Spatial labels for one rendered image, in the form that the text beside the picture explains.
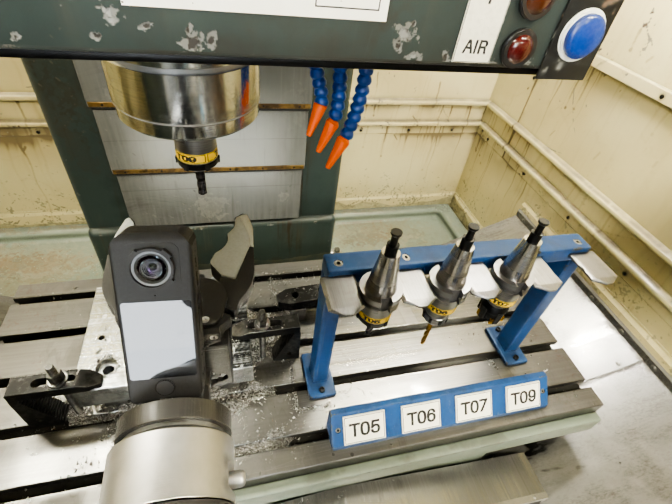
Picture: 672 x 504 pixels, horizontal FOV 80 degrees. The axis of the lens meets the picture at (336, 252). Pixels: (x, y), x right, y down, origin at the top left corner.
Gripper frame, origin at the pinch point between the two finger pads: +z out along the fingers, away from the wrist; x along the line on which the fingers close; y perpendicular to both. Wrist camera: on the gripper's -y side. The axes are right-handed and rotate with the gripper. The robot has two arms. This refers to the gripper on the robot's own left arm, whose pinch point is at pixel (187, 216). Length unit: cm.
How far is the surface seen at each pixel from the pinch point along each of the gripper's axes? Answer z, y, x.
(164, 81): 8.3, -9.3, -1.1
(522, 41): -3.9, -18.2, 25.0
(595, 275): 2, 18, 61
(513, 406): -6, 46, 55
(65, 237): 89, 83, -57
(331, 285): 4.6, 17.7, 16.9
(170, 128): 8.4, -4.6, -1.4
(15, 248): 86, 84, -72
